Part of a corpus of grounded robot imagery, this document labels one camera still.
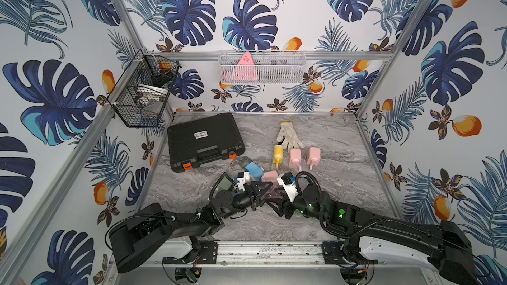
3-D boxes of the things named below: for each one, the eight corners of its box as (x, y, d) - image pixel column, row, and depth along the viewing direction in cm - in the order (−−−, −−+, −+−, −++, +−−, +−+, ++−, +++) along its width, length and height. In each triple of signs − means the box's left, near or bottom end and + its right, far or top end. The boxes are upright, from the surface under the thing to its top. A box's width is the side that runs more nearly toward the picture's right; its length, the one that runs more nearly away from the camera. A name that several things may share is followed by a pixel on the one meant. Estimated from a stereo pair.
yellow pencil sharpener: (273, 168, 99) (274, 161, 94) (272, 152, 106) (273, 144, 100) (283, 168, 99) (285, 161, 94) (281, 152, 106) (283, 144, 100)
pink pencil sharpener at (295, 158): (288, 167, 99) (290, 161, 94) (289, 154, 105) (290, 147, 100) (299, 169, 99) (301, 162, 94) (299, 155, 104) (301, 148, 99)
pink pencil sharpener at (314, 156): (308, 169, 99) (311, 163, 94) (305, 153, 105) (308, 146, 100) (320, 169, 99) (323, 163, 94) (316, 153, 105) (319, 146, 100)
